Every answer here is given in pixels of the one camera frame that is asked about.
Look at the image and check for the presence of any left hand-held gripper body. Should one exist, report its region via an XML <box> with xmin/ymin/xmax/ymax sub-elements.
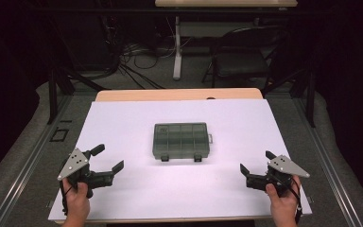
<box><xmin>57</xmin><ymin>148</ymin><xmax>116</xmax><ymax>200</ymax></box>

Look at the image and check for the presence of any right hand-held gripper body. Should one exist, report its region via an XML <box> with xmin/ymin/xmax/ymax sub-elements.
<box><xmin>246</xmin><ymin>154</ymin><xmax>311</xmax><ymax>198</ymax></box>

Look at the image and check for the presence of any grey clear plastic organizer box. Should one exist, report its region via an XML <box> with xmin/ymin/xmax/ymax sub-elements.
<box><xmin>151</xmin><ymin>122</ymin><xmax>214</xmax><ymax>164</ymax></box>

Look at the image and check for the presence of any person's left hand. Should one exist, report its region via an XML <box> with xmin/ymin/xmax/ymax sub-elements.
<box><xmin>61</xmin><ymin>178</ymin><xmax>91</xmax><ymax>222</ymax></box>

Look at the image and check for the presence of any person's right hand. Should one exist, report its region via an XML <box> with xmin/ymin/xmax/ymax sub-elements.
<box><xmin>266</xmin><ymin>175</ymin><xmax>303</xmax><ymax>222</ymax></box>

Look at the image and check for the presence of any wooden table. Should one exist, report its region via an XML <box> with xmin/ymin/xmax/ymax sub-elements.
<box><xmin>55</xmin><ymin>87</ymin><xmax>273</xmax><ymax>225</ymax></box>

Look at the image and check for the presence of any black folding chair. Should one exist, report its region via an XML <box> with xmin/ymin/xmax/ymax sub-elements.
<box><xmin>200</xmin><ymin>26</ymin><xmax>286</xmax><ymax>90</ymax></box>

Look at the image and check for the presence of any dark curtain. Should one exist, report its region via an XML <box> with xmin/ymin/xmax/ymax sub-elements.
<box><xmin>0</xmin><ymin>0</ymin><xmax>50</xmax><ymax>188</ymax></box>
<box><xmin>310</xmin><ymin>0</ymin><xmax>363</xmax><ymax>209</ymax></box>

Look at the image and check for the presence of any dark equipment cabinet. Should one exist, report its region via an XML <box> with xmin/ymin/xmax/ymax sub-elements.
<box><xmin>52</xmin><ymin>13</ymin><xmax>112</xmax><ymax>72</ymax></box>

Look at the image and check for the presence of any white desk with metal leg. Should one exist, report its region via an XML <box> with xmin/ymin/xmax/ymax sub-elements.
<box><xmin>154</xmin><ymin>0</ymin><xmax>299</xmax><ymax>81</ymax></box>

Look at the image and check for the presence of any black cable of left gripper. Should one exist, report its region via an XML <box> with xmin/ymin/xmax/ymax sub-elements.
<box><xmin>61</xmin><ymin>180</ymin><xmax>74</xmax><ymax>217</ymax></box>

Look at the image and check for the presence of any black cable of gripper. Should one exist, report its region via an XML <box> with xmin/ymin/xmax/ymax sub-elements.
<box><xmin>275</xmin><ymin>174</ymin><xmax>303</xmax><ymax>225</ymax></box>
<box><xmin>61</xmin><ymin>180</ymin><xmax>74</xmax><ymax>217</ymax></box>

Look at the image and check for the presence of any aluminium floor rail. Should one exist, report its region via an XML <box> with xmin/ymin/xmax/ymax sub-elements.
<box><xmin>292</xmin><ymin>96</ymin><xmax>363</xmax><ymax>227</ymax></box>
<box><xmin>0</xmin><ymin>94</ymin><xmax>74</xmax><ymax>227</ymax></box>

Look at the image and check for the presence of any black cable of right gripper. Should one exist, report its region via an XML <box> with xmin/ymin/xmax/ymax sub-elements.
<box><xmin>275</xmin><ymin>174</ymin><xmax>303</xmax><ymax>225</ymax></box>

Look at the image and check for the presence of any black metal frame stand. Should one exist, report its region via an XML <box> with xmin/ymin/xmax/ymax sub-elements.
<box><xmin>260</xmin><ymin>66</ymin><xmax>317</xmax><ymax>129</ymax></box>
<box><xmin>46</xmin><ymin>66</ymin><xmax>109</xmax><ymax>126</ymax></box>

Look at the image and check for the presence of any bundle of cables on floor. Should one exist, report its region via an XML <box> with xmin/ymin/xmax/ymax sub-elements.
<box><xmin>105</xmin><ymin>13</ymin><xmax>179</xmax><ymax>90</ymax></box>

